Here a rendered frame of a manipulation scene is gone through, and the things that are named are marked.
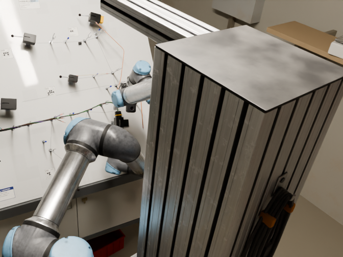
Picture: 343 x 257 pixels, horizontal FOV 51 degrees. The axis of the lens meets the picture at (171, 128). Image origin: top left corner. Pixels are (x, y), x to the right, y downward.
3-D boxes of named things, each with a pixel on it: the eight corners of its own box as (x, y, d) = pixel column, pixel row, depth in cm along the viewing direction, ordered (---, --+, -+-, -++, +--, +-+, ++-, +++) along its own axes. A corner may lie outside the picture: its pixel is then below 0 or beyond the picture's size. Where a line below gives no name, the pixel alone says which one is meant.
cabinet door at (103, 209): (158, 211, 245) (164, 168, 222) (79, 239, 220) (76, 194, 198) (157, 209, 247) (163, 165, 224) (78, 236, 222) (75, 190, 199)
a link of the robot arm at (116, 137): (141, 127, 122) (157, 161, 169) (111, 120, 124) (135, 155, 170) (130, 160, 119) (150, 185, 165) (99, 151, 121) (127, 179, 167)
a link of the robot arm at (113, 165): (124, 177, 161) (130, 153, 162) (101, 171, 163) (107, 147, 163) (129, 177, 169) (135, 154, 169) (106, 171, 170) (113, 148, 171)
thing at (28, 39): (10, 34, 181) (11, 29, 173) (34, 39, 186) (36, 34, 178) (9, 43, 181) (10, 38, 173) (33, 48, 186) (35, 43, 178)
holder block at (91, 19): (76, 14, 197) (80, 8, 189) (96, 19, 202) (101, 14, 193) (75, 22, 196) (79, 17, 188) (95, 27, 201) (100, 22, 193)
